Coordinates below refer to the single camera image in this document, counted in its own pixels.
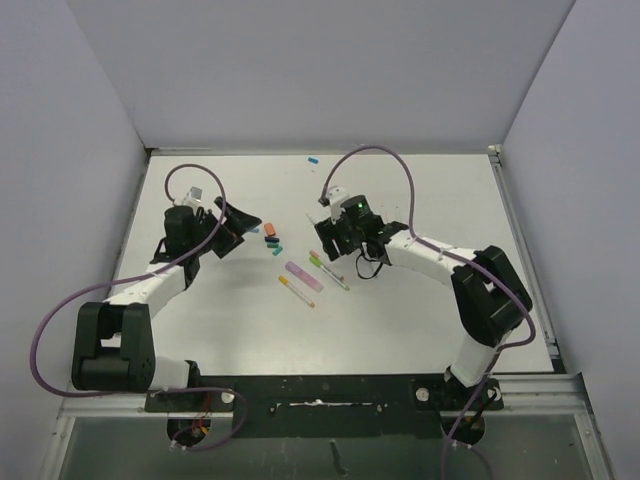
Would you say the yellow cap pen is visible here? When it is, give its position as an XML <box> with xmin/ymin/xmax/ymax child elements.
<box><xmin>278</xmin><ymin>276</ymin><xmax>315</xmax><ymax>308</ymax></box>

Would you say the purple highlighter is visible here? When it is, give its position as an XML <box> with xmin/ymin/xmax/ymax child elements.
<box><xmin>285</xmin><ymin>261</ymin><xmax>324</xmax><ymax>293</ymax></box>

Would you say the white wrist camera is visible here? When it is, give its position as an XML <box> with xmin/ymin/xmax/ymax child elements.
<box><xmin>318</xmin><ymin>186</ymin><xmax>351</xmax><ymax>222</ymax></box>
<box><xmin>176</xmin><ymin>186</ymin><xmax>202</xmax><ymax>209</ymax></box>

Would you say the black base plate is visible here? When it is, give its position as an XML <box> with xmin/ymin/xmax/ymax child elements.
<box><xmin>145</xmin><ymin>374</ymin><xmax>504</xmax><ymax>439</ymax></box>

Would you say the aluminium right rail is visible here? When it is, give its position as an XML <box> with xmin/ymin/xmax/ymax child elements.
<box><xmin>487</xmin><ymin>144</ymin><xmax>567</xmax><ymax>374</ymax></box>

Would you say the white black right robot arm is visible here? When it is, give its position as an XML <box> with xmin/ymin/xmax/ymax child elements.
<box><xmin>314</xmin><ymin>187</ymin><xmax>532</xmax><ymax>409</ymax></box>

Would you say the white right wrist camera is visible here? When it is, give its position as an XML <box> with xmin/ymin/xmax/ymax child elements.
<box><xmin>318</xmin><ymin>186</ymin><xmax>351</xmax><ymax>222</ymax></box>

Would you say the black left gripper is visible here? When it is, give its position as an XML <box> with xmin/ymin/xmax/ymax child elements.
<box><xmin>189</xmin><ymin>198</ymin><xmax>260</xmax><ymax>258</ymax></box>

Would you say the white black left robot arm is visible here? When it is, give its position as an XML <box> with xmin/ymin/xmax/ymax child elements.
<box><xmin>71</xmin><ymin>197</ymin><xmax>262</xmax><ymax>411</ymax></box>

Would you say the orange highlighter cap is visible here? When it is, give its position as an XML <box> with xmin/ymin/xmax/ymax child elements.
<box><xmin>264</xmin><ymin>223</ymin><xmax>277</xmax><ymax>237</ymax></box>

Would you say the pink orange cap pen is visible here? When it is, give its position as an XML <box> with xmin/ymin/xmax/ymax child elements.
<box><xmin>309</xmin><ymin>250</ymin><xmax>344</xmax><ymax>281</ymax></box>

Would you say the aluminium front rail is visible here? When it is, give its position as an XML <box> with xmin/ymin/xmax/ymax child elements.
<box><xmin>40</xmin><ymin>374</ymin><xmax>614</xmax><ymax>479</ymax></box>

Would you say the aluminium rail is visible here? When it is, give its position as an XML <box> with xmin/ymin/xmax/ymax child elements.
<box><xmin>487</xmin><ymin>144</ymin><xmax>567</xmax><ymax>374</ymax></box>
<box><xmin>40</xmin><ymin>374</ymin><xmax>614</xmax><ymax>479</ymax></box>

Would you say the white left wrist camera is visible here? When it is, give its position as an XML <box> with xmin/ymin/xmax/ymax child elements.
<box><xmin>176</xmin><ymin>186</ymin><xmax>202</xmax><ymax>209</ymax></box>

